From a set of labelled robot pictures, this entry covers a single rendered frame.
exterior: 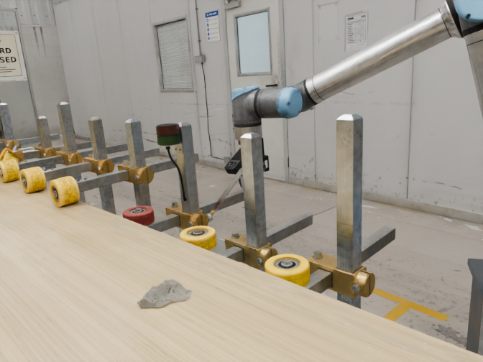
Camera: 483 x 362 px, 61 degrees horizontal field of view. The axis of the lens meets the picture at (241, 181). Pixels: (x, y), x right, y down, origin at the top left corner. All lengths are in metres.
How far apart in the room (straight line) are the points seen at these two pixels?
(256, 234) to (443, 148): 2.76
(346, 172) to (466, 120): 2.76
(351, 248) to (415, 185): 2.96
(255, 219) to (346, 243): 0.24
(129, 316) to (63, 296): 0.15
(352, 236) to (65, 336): 0.51
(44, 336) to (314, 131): 3.78
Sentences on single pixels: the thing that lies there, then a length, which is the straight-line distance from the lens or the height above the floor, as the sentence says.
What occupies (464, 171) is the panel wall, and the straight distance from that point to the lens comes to 3.57.
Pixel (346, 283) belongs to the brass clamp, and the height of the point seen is 0.83.
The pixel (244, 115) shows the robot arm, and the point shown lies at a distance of 1.30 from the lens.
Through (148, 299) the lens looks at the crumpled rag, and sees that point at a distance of 0.68.
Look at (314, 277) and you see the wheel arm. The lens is 0.84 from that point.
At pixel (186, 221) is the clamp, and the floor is 0.85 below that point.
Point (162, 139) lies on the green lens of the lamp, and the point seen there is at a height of 1.09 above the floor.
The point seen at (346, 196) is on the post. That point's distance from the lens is 0.79.
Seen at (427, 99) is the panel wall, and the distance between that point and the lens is 3.60.
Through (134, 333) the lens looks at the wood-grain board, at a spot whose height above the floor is 0.90.
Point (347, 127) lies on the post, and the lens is 0.76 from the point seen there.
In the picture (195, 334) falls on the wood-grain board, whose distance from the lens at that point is 0.60.
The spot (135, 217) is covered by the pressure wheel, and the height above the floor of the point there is 0.90.
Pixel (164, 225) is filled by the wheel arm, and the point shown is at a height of 0.85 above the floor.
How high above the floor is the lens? 1.25
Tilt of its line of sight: 15 degrees down
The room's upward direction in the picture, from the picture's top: 4 degrees counter-clockwise
